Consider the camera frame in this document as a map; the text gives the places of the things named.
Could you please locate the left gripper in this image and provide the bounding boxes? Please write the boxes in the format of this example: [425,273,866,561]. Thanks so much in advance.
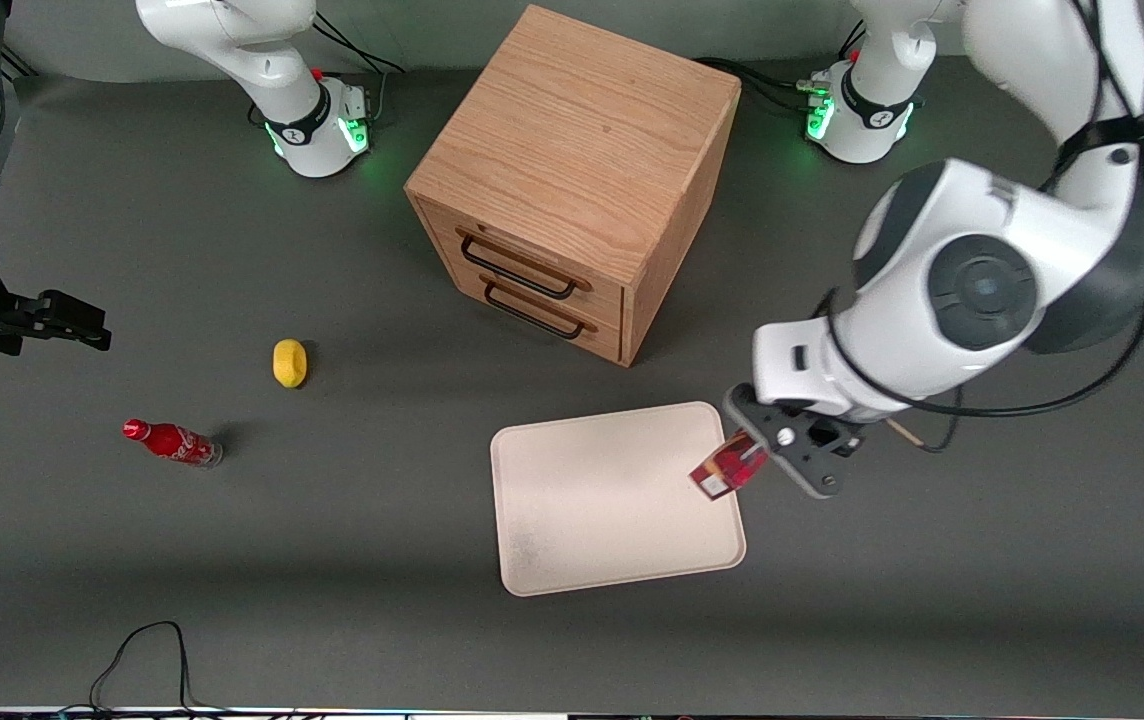
[725,317,909,499]

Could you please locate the red cookie box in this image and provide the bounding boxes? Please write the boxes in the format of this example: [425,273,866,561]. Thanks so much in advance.
[689,430,769,502]

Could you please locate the cream plastic tray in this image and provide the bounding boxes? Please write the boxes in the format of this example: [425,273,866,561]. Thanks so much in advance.
[489,400,748,598]

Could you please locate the red cola bottle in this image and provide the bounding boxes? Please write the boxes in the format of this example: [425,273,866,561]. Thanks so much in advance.
[122,418,224,468]

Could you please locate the wooden drawer front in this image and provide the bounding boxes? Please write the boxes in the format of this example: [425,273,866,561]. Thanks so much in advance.
[417,195,626,321]
[447,265,624,363]

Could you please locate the yellow lemon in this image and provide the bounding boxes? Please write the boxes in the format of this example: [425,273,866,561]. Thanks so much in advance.
[272,338,309,389]

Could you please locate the wooden drawer cabinet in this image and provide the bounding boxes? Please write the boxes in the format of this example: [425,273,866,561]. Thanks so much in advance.
[404,4,743,369]

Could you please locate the black metal drawer handle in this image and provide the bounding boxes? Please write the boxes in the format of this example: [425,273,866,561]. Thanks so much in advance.
[459,232,581,301]
[482,278,588,341]

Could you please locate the thin black table cable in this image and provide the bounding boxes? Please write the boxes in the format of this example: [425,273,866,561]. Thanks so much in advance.
[57,620,233,717]

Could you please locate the black left base cables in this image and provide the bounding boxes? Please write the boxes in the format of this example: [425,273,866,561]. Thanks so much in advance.
[697,20,865,113]

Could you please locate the black base cables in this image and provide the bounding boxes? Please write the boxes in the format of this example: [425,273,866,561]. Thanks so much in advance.
[312,10,405,127]
[697,20,865,113]

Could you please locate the black right base cables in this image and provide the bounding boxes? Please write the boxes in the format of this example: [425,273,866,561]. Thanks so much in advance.
[312,10,405,127]

